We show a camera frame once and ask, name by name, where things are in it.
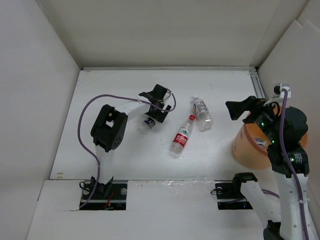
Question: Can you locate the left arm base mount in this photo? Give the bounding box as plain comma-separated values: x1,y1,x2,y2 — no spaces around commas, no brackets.
79,176,128,211

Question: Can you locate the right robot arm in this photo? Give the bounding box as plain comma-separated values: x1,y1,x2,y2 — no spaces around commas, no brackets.
225,96,315,240

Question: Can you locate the orange plastic bin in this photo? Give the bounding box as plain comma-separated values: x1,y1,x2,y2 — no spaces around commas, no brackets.
232,112,309,174

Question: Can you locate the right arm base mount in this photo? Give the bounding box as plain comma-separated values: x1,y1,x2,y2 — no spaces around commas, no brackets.
210,172,258,210

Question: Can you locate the aluminium rail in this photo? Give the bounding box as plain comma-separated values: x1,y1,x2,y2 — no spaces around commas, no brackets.
248,67,266,99

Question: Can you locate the pepsi label clear bottle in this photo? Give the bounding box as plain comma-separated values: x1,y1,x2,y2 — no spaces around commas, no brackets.
137,116,156,135

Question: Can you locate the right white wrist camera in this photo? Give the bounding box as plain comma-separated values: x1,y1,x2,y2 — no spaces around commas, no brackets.
273,83,292,100

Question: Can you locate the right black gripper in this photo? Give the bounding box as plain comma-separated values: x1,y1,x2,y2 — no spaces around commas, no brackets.
225,94,283,143

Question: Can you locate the red label clear bottle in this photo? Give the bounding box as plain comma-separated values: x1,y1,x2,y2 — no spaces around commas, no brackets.
169,114,196,158

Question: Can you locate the clear water bottle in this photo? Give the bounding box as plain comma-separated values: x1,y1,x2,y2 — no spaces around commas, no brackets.
253,136,268,149
192,96,214,131

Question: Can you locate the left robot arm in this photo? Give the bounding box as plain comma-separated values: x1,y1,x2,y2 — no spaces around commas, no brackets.
90,84,172,199

